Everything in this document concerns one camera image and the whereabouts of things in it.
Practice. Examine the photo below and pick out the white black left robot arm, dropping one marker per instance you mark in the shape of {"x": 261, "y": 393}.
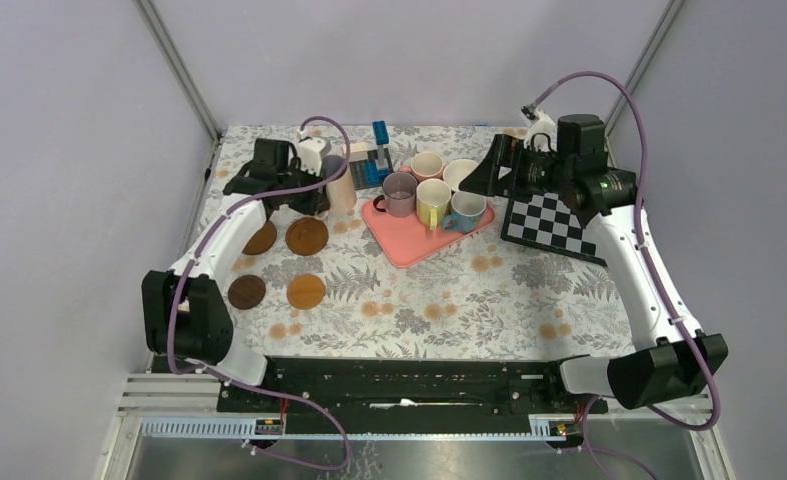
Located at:
{"x": 185, "y": 315}

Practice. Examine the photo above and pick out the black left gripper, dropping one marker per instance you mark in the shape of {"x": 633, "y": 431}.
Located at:
{"x": 315, "y": 202}

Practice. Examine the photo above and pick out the mauve mug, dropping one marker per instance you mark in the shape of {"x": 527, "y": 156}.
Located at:
{"x": 398, "y": 195}

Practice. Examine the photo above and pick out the light wooden coaster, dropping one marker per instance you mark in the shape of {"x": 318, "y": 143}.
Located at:
{"x": 305, "y": 291}

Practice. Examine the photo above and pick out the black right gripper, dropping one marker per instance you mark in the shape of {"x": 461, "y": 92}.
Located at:
{"x": 505, "y": 151}

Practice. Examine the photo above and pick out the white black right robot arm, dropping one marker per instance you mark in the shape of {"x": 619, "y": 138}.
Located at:
{"x": 673, "y": 356}

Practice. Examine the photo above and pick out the tall pink beige mug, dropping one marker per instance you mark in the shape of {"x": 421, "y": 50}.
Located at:
{"x": 340, "y": 190}

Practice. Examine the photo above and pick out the yellow mug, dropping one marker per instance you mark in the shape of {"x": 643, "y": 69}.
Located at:
{"x": 433, "y": 197}

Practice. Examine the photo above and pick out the white cream cup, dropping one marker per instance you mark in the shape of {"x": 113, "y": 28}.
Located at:
{"x": 456, "y": 171}

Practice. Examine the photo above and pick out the building block model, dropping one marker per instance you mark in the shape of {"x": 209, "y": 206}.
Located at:
{"x": 371, "y": 162}

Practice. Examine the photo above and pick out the black white chessboard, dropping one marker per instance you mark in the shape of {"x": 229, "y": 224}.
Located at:
{"x": 545, "y": 223}

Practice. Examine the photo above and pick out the dark brown wooden coaster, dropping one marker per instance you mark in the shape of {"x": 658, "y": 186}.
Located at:
{"x": 307, "y": 236}
{"x": 262, "y": 240}

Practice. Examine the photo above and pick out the pink plastic tray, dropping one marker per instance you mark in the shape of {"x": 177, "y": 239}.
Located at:
{"x": 406, "y": 241}

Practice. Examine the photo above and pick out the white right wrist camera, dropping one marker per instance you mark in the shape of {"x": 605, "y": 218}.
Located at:
{"x": 542, "y": 132}

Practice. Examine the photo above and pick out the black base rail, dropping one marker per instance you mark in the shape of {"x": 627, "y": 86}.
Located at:
{"x": 394, "y": 396}

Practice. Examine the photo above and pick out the blue floral mug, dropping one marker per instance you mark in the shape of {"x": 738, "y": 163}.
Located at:
{"x": 467, "y": 210}

